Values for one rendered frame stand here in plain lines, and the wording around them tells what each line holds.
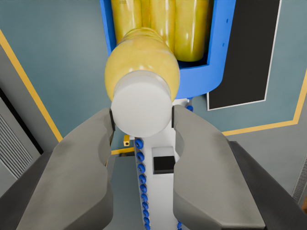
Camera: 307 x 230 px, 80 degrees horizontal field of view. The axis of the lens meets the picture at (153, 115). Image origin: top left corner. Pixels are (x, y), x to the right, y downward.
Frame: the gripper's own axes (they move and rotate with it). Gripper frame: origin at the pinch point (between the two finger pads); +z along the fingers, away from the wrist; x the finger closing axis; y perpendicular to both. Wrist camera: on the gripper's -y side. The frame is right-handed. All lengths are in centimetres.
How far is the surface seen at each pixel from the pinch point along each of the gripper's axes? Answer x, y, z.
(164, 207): 6, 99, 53
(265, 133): 126, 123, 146
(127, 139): -10, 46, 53
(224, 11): 14.4, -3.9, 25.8
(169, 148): 9, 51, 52
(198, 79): 10.4, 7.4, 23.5
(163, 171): 4, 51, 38
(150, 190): -1, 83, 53
